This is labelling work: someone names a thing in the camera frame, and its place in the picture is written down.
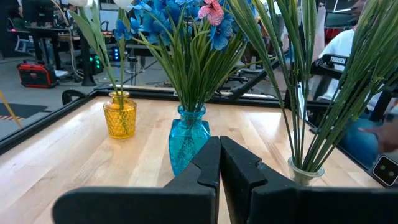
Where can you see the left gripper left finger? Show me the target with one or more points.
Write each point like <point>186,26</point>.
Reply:
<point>205,174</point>

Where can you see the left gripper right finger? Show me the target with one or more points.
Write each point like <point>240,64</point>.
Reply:
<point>239,180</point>

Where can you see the blue patterned glass vase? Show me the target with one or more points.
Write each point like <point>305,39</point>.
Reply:
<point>186,140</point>

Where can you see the clear ribbed glass vase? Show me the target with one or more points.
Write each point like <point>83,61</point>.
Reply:
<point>303,177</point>

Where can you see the white artificial tulip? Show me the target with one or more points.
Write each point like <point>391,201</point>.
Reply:
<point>87,31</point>
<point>122,3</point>

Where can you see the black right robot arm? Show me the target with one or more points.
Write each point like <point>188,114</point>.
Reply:
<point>323,67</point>

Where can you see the yellow textured glass vase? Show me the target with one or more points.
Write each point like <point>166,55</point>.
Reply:
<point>119,121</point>

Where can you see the black computer case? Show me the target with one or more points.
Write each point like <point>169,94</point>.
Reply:
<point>107,62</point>

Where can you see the person's hand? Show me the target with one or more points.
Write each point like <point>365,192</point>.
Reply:
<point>388,137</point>

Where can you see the black desk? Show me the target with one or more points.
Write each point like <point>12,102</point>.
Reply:
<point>85,62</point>

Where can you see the person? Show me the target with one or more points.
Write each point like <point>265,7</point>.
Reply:
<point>342,46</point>

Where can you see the black mat with hazard stripes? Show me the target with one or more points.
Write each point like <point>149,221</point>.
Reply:
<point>28,110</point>

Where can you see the red and black toolbox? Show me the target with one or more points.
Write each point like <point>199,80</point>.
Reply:
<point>37,76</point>

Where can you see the small black depth camera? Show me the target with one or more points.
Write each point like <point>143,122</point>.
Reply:
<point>385,170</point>

